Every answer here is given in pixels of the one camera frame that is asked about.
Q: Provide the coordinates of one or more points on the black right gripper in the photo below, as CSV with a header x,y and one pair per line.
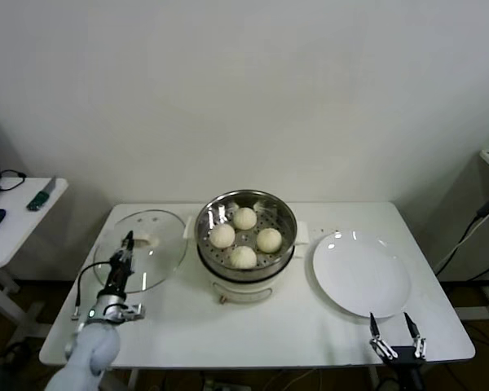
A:
x,y
407,358

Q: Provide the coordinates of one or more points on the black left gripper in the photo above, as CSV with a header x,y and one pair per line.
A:
x,y
116,281

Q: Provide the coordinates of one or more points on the white steamed baozi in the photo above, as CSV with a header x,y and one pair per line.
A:
x,y
243,257
244,218
269,240
222,237

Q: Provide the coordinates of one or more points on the perforated steel steamer basket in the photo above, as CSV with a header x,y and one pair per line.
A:
x,y
212,212

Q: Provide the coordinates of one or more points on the white table leg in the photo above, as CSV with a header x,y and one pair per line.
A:
x,y
374,379
132,379

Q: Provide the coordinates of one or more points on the white round plate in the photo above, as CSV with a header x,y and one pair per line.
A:
x,y
358,277

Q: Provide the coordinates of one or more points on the white side table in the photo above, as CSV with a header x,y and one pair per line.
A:
x,y
20,220

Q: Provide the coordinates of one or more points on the white electric cooker base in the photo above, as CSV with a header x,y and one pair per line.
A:
x,y
244,291

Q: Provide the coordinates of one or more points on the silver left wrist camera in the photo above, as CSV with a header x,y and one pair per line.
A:
x,y
130,314

